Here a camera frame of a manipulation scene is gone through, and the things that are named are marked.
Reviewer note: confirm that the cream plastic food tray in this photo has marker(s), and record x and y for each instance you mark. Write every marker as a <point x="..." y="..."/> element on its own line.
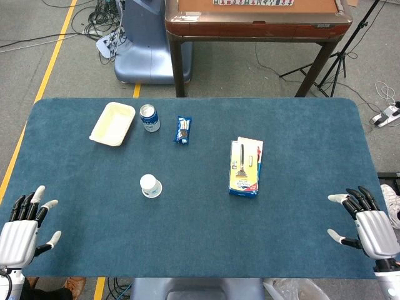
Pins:
<point x="113" y="124"/>

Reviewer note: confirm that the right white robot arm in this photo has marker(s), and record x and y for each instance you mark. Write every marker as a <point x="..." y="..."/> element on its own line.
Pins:
<point x="387" y="282"/>

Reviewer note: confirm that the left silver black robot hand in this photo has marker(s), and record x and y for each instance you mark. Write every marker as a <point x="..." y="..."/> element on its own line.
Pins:
<point x="17" y="239"/>

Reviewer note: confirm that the row of face-up mahjong tiles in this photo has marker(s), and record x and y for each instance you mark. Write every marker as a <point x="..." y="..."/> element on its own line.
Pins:
<point x="253" y="2"/>

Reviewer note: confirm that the white power strip with plugs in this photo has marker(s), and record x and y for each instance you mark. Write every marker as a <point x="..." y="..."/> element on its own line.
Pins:
<point x="386" y="115"/>

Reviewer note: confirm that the blue felt table mat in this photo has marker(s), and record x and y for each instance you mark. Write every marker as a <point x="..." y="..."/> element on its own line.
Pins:
<point x="200" y="228"/>

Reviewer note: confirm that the white sneaker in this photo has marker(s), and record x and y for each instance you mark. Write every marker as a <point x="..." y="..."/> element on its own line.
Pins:
<point x="392" y="204"/>

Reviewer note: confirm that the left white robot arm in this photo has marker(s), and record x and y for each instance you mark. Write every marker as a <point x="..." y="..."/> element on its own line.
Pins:
<point x="14" y="284"/>

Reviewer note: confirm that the brown mahjong table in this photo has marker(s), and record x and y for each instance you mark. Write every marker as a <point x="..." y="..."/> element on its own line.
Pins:
<point x="256" y="26"/>

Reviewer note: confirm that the white socket strip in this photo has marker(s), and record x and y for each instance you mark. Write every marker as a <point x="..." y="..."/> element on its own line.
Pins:
<point x="107" y="43"/>

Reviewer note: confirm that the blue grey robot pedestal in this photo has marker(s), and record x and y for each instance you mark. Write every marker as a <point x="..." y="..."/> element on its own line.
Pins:
<point x="147" y="53"/>

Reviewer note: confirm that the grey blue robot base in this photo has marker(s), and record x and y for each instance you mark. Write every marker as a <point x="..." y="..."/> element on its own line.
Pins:
<point x="197" y="289"/>

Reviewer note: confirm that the blue cookie packet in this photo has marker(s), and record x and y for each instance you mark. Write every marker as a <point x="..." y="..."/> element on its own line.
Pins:
<point x="183" y="130"/>

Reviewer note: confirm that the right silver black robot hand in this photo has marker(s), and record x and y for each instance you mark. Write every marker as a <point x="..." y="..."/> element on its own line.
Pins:
<point x="376" y="234"/>

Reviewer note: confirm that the white paper cup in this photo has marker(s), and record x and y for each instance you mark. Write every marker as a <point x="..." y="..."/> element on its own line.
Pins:
<point x="149" y="186"/>

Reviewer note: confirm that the blue white drink can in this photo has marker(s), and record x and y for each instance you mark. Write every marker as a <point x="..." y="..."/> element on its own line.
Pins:
<point x="150" y="120"/>

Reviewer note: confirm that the clear plastic bag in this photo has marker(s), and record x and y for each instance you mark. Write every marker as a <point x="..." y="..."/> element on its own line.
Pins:
<point x="297" y="289"/>

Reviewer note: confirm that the blue yellow razor box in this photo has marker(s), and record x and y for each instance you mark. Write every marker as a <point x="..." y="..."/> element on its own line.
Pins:
<point x="245" y="165"/>

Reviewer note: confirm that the black tripod stand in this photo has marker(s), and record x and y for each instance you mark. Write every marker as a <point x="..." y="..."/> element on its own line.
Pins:
<point x="339" y="59"/>

